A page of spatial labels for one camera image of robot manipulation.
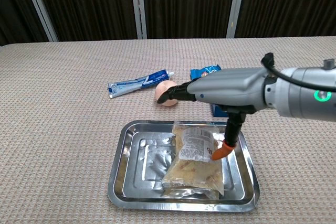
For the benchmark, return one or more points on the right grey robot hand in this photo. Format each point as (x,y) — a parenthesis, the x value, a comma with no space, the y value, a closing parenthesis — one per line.
(231,87)

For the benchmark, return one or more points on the peach coloured ball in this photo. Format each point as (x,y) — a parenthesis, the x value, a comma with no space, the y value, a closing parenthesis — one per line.
(163,90)

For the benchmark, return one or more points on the stainless steel rectangular tray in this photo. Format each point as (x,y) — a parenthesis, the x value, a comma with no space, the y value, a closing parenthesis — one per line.
(147,166)

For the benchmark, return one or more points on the blue white toothpaste tube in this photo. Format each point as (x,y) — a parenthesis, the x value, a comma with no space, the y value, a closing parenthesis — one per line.
(136,84)

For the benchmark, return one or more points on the grey metal frame post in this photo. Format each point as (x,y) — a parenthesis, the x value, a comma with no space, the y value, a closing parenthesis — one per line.
(236,5)
(138,5)
(39,5)

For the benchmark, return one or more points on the blue toy building brick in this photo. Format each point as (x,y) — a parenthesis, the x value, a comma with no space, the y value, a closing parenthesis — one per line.
(218,110)

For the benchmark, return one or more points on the blue snack packet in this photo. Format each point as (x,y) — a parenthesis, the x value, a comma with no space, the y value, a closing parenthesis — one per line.
(203,72)

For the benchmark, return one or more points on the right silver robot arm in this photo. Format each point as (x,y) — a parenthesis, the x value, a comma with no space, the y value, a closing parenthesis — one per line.
(302,95)

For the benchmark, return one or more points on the patterned beige tablecloth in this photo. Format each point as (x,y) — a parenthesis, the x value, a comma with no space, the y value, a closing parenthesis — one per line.
(65,129)

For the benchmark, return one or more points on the clear snack bag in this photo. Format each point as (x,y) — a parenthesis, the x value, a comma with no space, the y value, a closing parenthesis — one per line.
(194,166)

